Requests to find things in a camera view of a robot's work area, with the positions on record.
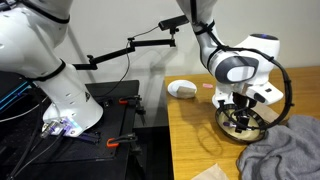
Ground pink sticky note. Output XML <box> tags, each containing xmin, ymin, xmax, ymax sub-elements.
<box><xmin>203</xmin><ymin>83</ymin><xmax>213</xmax><ymax>89</ymax></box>

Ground grey hooded sweatshirt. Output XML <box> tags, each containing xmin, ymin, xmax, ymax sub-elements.
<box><xmin>237</xmin><ymin>115</ymin><xmax>320</xmax><ymax>180</ymax></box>

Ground orange black clamp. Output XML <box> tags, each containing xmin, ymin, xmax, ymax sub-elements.
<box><xmin>118</xmin><ymin>95</ymin><xmax>142</xmax><ymax>105</ymax></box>
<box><xmin>106</xmin><ymin>133</ymin><xmax>138</xmax><ymax>148</ymax></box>

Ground brown napkin on plate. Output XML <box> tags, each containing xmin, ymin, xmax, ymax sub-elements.
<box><xmin>177</xmin><ymin>86</ymin><xmax>196</xmax><ymax>99</ymax></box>

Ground black camera on boom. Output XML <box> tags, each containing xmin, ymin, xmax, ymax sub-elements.
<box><xmin>158</xmin><ymin>15</ymin><xmax>189</xmax><ymax>31</ymax></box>

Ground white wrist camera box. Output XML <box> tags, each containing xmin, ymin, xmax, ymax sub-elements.
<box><xmin>246</xmin><ymin>82</ymin><xmax>283</xmax><ymax>105</ymax></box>

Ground orange black clamp front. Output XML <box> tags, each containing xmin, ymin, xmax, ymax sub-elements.
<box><xmin>106</xmin><ymin>133</ymin><xmax>138</xmax><ymax>148</ymax></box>

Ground white round plate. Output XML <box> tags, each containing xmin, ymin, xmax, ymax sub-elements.
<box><xmin>167</xmin><ymin>80</ymin><xmax>197</xmax><ymax>99</ymax></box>

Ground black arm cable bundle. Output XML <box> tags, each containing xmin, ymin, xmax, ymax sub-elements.
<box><xmin>189</xmin><ymin>0</ymin><xmax>296</xmax><ymax>131</ymax></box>

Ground orange black clamp rear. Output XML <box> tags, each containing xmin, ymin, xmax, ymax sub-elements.
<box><xmin>118</xmin><ymin>95</ymin><xmax>142</xmax><ymax>105</ymax></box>

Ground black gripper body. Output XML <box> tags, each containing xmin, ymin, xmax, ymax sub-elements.
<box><xmin>233</xmin><ymin>93</ymin><xmax>257</xmax><ymax>116</ymax></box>

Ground purple marker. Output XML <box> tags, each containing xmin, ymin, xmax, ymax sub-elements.
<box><xmin>223</xmin><ymin>122</ymin><xmax>237</xmax><ymax>128</ymax></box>

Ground brown napkin beside bowl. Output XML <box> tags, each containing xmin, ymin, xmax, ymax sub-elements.
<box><xmin>256</xmin><ymin>105</ymin><xmax>279</xmax><ymax>123</ymax></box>

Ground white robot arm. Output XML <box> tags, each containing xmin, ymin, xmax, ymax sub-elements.
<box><xmin>0</xmin><ymin>0</ymin><xmax>283</xmax><ymax>137</ymax></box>

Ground brown napkin near table edge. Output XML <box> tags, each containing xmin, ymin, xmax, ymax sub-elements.
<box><xmin>191</xmin><ymin>164</ymin><xmax>229</xmax><ymax>180</ymax></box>

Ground black articulated camera boom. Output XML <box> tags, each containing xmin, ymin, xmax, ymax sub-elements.
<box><xmin>74</xmin><ymin>28</ymin><xmax>179</xmax><ymax>70</ymax></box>

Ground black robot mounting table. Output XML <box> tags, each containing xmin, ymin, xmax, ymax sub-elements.
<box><xmin>0</xmin><ymin>80</ymin><xmax>173</xmax><ymax>180</ymax></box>

